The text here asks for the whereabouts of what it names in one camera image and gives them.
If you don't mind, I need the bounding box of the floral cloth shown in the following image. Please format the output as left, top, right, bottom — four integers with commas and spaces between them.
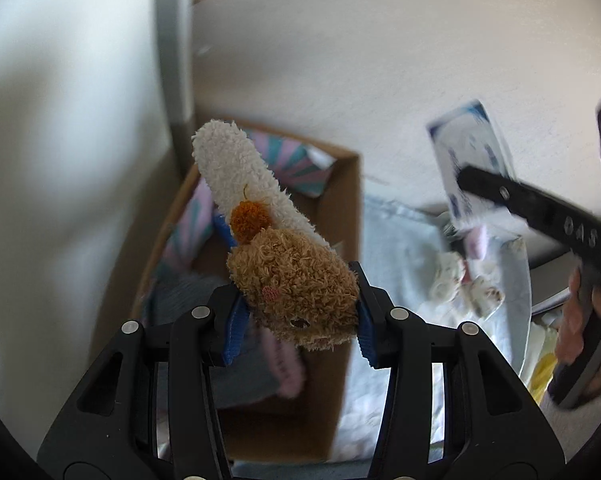
331, 194, 533, 463

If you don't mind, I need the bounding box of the brown and white plush toy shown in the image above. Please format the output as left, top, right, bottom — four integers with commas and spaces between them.
191, 118, 361, 352

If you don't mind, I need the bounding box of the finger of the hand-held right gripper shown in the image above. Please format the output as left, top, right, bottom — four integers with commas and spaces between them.
455, 164, 601, 281

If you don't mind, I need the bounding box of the pink fluffy sock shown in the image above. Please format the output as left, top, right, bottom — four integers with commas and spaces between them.
461, 226, 490, 262
259, 329, 307, 400

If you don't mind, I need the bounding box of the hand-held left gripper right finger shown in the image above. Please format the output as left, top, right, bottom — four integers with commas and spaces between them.
348, 261, 566, 480

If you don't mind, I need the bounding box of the yellow floral blanket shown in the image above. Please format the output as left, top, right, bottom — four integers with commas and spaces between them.
523, 324, 560, 402

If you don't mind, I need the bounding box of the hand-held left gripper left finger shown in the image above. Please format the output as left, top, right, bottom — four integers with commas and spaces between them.
36, 285, 254, 480

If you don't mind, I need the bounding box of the cardboard box with pink lining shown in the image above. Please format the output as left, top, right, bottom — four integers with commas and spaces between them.
89, 119, 364, 465

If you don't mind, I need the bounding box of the grey door frame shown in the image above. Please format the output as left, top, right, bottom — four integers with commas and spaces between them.
152, 0, 200, 173

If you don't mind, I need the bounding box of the blue tissue pack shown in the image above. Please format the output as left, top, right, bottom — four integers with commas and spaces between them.
427, 99, 517, 234

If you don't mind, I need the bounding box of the person's right hand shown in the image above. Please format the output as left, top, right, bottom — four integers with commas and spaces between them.
554, 266, 601, 393

